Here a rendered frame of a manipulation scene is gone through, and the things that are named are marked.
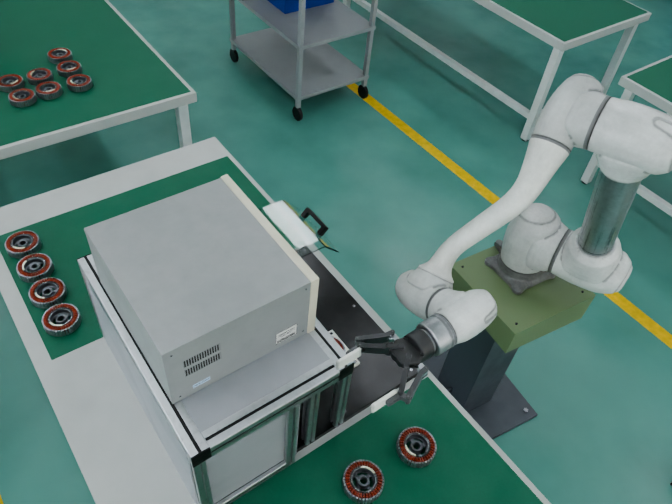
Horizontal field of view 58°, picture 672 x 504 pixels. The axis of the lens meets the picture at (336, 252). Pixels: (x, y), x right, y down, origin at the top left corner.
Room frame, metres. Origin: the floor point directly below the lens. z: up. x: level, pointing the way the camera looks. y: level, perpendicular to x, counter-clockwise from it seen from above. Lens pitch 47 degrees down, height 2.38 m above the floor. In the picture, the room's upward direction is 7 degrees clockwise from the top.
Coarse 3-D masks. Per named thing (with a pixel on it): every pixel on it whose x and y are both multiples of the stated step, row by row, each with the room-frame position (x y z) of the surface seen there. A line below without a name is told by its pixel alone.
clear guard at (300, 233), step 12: (276, 204) 1.42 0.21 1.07; (288, 204) 1.43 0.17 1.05; (276, 216) 1.36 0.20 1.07; (288, 216) 1.37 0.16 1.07; (300, 216) 1.39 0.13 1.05; (276, 228) 1.31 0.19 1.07; (288, 228) 1.31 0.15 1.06; (300, 228) 1.32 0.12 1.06; (312, 228) 1.35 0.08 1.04; (288, 240) 1.26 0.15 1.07; (300, 240) 1.27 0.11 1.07; (312, 240) 1.28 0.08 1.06; (324, 240) 1.31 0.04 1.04; (300, 252) 1.22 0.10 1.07; (312, 252) 1.23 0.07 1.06
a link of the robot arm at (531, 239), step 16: (528, 208) 1.48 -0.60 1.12; (544, 208) 1.48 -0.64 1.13; (512, 224) 1.46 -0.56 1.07; (528, 224) 1.42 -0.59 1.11; (544, 224) 1.41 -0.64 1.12; (560, 224) 1.45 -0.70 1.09; (512, 240) 1.42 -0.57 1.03; (528, 240) 1.39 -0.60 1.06; (544, 240) 1.38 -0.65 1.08; (560, 240) 1.39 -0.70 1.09; (512, 256) 1.41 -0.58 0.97; (528, 256) 1.38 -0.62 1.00; (544, 256) 1.36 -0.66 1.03; (528, 272) 1.39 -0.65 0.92
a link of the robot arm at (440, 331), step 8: (424, 320) 0.90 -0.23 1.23; (432, 320) 0.89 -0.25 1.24; (440, 320) 0.89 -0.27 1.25; (416, 328) 0.89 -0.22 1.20; (424, 328) 0.87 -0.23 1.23; (432, 328) 0.86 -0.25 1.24; (440, 328) 0.86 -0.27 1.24; (448, 328) 0.87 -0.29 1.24; (432, 336) 0.85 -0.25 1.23; (440, 336) 0.85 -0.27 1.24; (448, 336) 0.85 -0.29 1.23; (440, 344) 0.83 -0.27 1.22; (448, 344) 0.84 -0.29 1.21; (440, 352) 0.83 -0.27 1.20
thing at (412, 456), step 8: (408, 432) 0.83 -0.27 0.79; (416, 432) 0.83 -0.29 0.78; (424, 432) 0.84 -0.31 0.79; (400, 440) 0.80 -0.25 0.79; (408, 440) 0.82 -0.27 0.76; (416, 440) 0.81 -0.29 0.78; (424, 440) 0.82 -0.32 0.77; (432, 440) 0.81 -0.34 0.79; (400, 448) 0.78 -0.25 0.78; (432, 448) 0.79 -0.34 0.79; (400, 456) 0.76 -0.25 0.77; (408, 456) 0.76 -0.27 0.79; (416, 456) 0.76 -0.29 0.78; (424, 456) 0.76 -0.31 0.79; (432, 456) 0.77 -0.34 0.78; (408, 464) 0.75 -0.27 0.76; (416, 464) 0.74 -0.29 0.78; (424, 464) 0.75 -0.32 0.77
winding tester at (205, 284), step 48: (192, 192) 1.15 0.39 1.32; (240, 192) 1.17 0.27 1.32; (96, 240) 0.95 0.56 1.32; (144, 240) 0.96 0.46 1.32; (192, 240) 0.98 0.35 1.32; (240, 240) 1.00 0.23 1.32; (144, 288) 0.82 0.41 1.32; (192, 288) 0.84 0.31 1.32; (240, 288) 0.85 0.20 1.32; (288, 288) 0.87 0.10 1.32; (144, 336) 0.73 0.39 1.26; (192, 336) 0.71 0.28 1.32; (240, 336) 0.77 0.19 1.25; (288, 336) 0.86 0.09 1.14; (192, 384) 0.69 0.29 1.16
